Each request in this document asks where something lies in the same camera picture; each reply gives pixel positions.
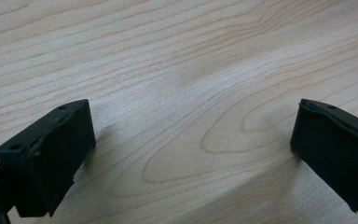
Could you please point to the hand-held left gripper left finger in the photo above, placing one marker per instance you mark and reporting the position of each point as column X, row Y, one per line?
column 48, row 155

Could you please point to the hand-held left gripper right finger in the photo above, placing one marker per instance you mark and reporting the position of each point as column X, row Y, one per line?
column 338, row 149

